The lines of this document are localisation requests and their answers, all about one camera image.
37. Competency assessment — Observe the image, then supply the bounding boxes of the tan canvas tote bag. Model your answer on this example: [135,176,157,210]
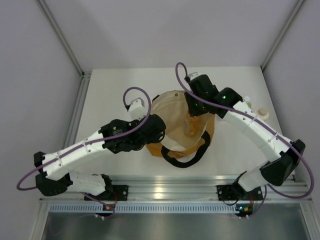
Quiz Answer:
[146,90,215,169]

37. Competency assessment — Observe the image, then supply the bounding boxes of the orange bottle pink cap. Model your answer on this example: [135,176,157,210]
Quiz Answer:
[183,112,200,137]

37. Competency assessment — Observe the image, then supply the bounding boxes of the beige bottle round cap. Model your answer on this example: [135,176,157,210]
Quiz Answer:
[256,107,270,121]

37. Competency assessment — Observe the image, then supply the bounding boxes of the green pump lotion bottle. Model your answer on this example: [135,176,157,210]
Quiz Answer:
[243,96,252,108]

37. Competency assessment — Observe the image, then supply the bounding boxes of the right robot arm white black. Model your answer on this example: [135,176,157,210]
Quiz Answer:
[184,72,306,199]

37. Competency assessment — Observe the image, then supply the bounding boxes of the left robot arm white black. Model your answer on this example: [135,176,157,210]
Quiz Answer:
[33,114,166,200]

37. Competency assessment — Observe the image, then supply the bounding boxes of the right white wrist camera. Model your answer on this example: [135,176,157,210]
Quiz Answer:
[184,72,200,83]

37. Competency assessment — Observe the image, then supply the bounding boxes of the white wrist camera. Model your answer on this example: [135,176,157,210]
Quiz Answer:
[184,72,200,83]
[125,97,148,121]

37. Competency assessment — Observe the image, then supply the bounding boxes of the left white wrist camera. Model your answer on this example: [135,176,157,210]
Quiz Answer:
[125,97,148,121]

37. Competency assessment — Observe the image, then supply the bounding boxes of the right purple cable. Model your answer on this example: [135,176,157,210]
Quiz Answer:
[175,62,315,200]

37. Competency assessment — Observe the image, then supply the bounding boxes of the purple cable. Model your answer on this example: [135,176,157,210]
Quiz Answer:
[16,86,153,192]
[175,62,315,200]

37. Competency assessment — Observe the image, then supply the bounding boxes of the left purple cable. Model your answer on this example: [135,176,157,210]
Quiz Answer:
[16,86,153,192]

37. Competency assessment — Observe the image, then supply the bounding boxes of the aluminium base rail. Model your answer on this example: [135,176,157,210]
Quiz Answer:
[51,174,311,203]

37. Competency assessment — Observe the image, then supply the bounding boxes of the left aluminium frame post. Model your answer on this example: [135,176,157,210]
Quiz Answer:
[34,0,91,83]

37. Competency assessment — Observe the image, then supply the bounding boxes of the aluminium frame post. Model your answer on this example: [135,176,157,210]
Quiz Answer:
[260,0,307,73]
[34,0,91,83]

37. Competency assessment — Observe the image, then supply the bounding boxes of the grey slotted cable duct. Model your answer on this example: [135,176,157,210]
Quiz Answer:
[49,203,250,214]

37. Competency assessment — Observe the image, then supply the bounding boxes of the right aluminium frame post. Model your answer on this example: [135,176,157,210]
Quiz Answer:
[260,0,307,73]

